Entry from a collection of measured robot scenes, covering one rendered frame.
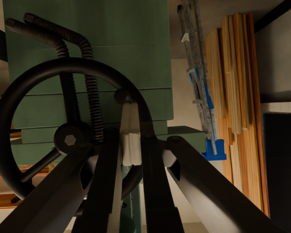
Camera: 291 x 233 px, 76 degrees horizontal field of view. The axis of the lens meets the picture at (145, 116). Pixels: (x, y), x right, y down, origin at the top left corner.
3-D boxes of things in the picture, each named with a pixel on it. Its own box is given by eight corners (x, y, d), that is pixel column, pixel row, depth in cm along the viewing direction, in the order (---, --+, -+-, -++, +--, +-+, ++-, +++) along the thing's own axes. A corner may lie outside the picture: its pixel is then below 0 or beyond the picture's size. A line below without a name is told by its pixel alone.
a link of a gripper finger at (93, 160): (121, 173, 13) (77, 177, 13) (124, 137, 17) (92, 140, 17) (119, 155, 12) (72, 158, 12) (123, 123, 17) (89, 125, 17)
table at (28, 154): (221, 136, 44) (222, 162, 44) (186, 125, 74) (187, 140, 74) (-50, 155, 41) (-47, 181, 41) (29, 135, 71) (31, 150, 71)
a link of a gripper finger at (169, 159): (141, 152, 12) (186, 149, 12) (138, 121, 17) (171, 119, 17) (142, 171, 13) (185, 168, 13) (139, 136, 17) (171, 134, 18)
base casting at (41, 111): (173, 87, 52) (175, 119, 53) (154, 98, 110) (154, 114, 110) (8, 96, 50) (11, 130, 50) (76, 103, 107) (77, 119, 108)
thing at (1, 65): (-7, 25, 46) (-4, 58, 46) (23, 43, 58) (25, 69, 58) (-43, 26, 45) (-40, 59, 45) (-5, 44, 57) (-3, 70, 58)
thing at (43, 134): (166, 119, 52) (167, 134, 53) (158, 117, 73) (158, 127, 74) (20, 129, 50) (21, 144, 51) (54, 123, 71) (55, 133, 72)
